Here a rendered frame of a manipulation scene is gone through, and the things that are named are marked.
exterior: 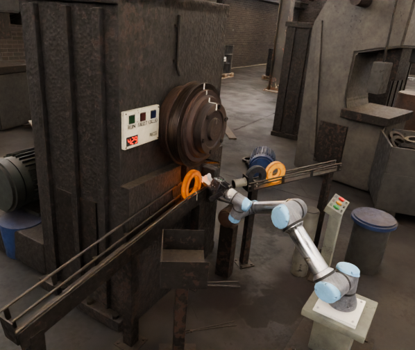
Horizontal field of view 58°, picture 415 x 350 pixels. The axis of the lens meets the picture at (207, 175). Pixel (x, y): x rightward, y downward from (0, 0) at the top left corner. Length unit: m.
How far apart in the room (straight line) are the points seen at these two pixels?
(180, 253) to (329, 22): 3.40
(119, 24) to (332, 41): 3.20
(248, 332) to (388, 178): 2.13
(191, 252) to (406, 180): 2.52
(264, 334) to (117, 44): 1.74
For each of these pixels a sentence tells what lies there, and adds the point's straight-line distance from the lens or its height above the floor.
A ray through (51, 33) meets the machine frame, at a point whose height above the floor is 1.54.
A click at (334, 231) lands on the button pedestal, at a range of 2.69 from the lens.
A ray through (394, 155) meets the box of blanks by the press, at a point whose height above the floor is 0.66.
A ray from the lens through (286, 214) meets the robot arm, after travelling 1.96.
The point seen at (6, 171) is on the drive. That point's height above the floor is 0.63.
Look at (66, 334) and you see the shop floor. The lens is 2.38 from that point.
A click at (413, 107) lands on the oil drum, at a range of 6.53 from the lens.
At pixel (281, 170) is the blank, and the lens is 2.67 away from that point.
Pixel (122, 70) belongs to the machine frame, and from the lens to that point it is 1.76.
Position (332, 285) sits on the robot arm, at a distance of 1.97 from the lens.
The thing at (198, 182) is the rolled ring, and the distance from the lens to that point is 2.28.
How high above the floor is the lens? 1.65
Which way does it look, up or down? 22 degrees down
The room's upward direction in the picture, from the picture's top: 5 degrees clockwise
